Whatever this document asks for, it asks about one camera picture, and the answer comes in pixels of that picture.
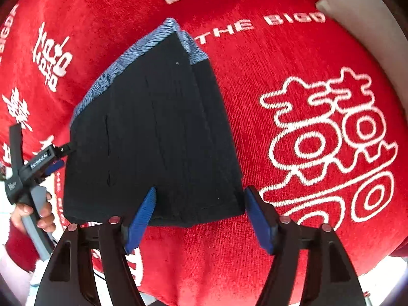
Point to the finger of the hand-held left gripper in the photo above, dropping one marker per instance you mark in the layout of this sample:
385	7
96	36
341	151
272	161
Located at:
52	169
65	149

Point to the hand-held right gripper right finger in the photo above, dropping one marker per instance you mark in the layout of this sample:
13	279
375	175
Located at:
258	216

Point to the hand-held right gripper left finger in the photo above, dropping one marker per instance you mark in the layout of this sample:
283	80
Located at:
142	220

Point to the dark pants with blue waistband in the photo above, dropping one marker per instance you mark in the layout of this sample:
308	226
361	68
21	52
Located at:
153	127

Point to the person's left forearm red sleeve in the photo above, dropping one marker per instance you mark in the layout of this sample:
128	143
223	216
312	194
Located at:
20	248

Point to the person's left hand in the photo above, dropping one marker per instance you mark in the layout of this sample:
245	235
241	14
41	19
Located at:
44	218

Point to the red printed blanket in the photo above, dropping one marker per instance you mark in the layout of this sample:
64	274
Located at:
287	172

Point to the white pillow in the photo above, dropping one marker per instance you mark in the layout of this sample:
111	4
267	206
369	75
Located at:
353	9

